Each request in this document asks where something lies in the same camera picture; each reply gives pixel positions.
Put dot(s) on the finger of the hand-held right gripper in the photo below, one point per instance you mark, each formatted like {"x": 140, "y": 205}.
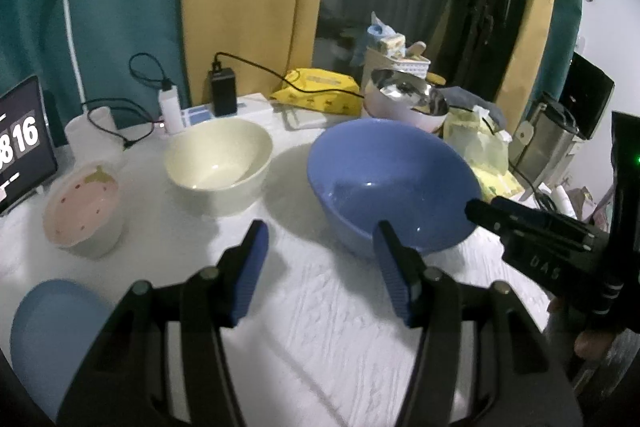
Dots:
{"x": 540, "y": 214}
{"x": 482, "y": 213}

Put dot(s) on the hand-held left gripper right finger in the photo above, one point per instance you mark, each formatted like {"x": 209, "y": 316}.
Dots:
{"x": 395, "y": 272}

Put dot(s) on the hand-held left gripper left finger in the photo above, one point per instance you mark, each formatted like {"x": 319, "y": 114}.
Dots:
{"x": 250, "y": 267}

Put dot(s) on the large blue bowl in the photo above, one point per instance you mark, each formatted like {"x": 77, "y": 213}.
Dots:
{"x": 380, "y": 167}

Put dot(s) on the cream bowl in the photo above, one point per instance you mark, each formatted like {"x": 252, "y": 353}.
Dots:
{"x": 215, "y": 157}

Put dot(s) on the pink strawberry bowl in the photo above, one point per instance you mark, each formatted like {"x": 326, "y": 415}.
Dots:
{"x": 80, "y": 202}

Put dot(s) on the blue plate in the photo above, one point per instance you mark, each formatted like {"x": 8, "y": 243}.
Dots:
{"x": 50, "y": 332}

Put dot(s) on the person's right hand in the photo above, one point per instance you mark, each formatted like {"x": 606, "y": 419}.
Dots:
{"x": 595, "y": 344}

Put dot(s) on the white tube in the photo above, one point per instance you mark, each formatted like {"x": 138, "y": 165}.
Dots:
{"x": 562, "y": 199}

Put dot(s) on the yellow tissue box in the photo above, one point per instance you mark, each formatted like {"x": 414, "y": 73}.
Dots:
{"x": 475, "y": 147}

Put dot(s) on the grey blue cloth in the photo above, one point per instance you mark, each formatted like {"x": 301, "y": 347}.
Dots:
{"x": 470, "y": 99}

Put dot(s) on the pink steel-lined bowl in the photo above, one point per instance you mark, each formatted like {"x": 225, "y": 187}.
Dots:
{"x": 400, "y": 102}

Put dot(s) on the small yellow lid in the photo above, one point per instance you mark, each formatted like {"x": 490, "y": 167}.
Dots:
{"x": 435, "y": 79}

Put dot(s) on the white wipes pack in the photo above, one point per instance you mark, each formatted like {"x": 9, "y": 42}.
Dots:
{"x": 310, "y": 119}

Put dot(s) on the white power strip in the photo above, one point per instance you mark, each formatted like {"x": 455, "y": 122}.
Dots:
{"x": 250, "y": 107}

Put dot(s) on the white slotted basket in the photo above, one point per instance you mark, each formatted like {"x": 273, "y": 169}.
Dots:
{"x": 400, "y": 64}

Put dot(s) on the white charger plug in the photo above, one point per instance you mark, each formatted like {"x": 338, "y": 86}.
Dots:
{"x": 171, "y": 109}

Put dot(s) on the beige wooden utensil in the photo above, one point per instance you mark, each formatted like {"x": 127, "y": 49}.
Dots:
{"x": 416, "y": 49}

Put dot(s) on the black power adapter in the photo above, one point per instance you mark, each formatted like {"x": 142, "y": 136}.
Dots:
{"x": 223, "y": 92}

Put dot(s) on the yellow wipes pack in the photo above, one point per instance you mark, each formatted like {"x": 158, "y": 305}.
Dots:
{"x": 320, "y": 89}

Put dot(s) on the blue snack bag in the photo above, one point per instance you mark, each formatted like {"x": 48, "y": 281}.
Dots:
{"x": 382, "y": 34}

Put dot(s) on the narrow yellow curtain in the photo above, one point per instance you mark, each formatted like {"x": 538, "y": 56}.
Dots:
{"x": 535, "y": 7}

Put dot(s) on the narrow teal curtain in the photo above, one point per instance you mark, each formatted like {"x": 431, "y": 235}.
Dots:
{"x": 570, "y": 7}

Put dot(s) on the tablet with clock display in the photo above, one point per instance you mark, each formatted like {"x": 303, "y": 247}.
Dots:
{"x": 25, "y": 142}

